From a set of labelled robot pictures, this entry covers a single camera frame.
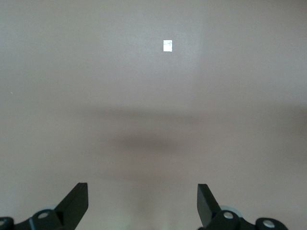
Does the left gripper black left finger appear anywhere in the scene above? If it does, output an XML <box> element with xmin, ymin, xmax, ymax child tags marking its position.
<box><xmin>0</xmin><ymin>182</ymin><xmax>89</xmax><ymax>230</ymax></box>

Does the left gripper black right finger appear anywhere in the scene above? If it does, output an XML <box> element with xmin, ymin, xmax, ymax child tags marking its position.
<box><xmin>197</xmin><ymin>184</ymin><xmax>288</xmax><ymax>230</ymax></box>

